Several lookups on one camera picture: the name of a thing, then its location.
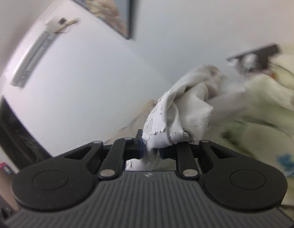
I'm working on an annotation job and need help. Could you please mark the wall air conditioner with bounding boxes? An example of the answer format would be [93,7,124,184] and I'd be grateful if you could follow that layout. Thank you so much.
[11,17,80,88]

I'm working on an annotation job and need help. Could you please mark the white grey garment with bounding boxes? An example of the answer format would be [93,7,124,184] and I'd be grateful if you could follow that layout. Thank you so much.
[131,65,248,171]

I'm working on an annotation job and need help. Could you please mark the grey pillow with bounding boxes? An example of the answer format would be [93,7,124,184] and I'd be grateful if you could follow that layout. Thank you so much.
[104,100,157,145]

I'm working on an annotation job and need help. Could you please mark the dark window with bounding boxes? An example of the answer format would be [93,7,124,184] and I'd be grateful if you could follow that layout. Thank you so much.
[0,98,52,170]

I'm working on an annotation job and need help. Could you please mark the green lion fleece blanket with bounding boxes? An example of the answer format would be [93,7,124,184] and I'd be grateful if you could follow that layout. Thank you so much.
[206,44,294,220]

